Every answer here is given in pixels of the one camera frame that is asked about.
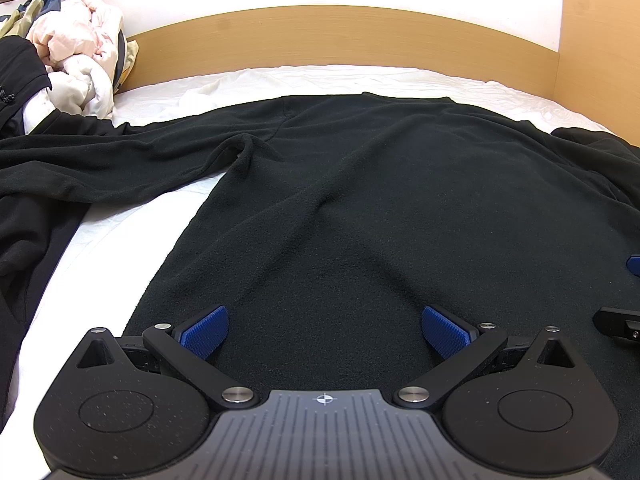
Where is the black fleece sweater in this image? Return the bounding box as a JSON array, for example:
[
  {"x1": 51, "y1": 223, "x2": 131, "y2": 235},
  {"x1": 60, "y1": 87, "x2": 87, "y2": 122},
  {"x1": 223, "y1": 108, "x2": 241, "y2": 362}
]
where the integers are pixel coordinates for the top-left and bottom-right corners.
[{"x1": 0, "y1": 91, "x2": 640, "y2": 480}]

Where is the wooden headboard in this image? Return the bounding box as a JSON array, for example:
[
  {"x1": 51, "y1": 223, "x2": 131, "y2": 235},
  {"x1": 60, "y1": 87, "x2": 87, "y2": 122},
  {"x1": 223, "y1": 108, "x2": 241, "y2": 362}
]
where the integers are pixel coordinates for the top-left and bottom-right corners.
[{"x1": 124, "y1": 0, "x2": 640, "y2": 134}]

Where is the blue beige patterned garment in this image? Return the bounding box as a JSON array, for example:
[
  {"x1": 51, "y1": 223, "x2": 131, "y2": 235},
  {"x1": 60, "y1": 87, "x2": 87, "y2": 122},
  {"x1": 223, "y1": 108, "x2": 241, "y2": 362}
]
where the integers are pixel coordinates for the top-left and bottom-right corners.
[{"x1": 0, "y1": 0, "x2": 64, "y2": 39}]

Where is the yellow grey cloth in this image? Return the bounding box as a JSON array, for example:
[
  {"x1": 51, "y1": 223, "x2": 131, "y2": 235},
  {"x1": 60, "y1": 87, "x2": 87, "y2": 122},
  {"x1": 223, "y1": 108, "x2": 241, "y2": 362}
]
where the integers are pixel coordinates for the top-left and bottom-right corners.
[{"x1": 112, "y1": 29, "x2": 139, "y2": 95}]

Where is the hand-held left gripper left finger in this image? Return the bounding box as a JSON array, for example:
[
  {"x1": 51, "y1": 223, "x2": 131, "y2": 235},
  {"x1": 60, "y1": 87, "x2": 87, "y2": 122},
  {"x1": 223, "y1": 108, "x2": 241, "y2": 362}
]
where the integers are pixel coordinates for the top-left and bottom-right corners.
[{"x1": 75, "y1": 306, "x2": 261, "y2": 407}]

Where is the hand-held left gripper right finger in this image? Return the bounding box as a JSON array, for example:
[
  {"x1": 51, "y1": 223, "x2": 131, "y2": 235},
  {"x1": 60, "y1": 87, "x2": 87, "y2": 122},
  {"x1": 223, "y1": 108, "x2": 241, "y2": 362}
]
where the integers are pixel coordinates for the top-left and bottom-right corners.
[{"x1": 394, "y1": 306, "x2": 576, "y2": 407}]

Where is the black jacket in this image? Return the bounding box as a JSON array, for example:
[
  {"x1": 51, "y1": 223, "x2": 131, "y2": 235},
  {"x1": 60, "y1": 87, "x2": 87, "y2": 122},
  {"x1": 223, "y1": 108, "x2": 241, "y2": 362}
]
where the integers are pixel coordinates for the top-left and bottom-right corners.
[{"x1": 0, "y1": 37, "x2": 126, "y2": 431}]

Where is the white bed sheet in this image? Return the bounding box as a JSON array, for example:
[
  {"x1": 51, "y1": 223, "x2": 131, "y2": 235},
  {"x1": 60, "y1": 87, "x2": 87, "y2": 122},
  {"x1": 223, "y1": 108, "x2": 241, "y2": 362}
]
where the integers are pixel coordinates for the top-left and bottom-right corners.
[{"x1": 0, "y1": 64, "x2": 640, "y2": 431}]

